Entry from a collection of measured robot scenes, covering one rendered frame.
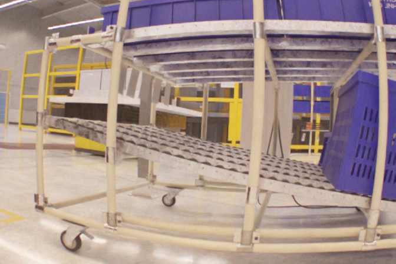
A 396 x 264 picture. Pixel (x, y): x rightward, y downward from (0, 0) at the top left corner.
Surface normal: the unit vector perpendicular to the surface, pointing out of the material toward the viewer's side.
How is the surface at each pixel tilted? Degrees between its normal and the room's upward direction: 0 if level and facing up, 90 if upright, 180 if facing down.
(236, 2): 90
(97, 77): 90
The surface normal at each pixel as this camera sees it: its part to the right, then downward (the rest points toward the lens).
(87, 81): -0.29, -0.08
